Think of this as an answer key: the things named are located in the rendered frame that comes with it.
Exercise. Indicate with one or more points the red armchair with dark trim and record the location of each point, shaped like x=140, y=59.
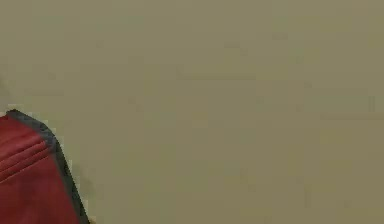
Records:
x=30, y=176

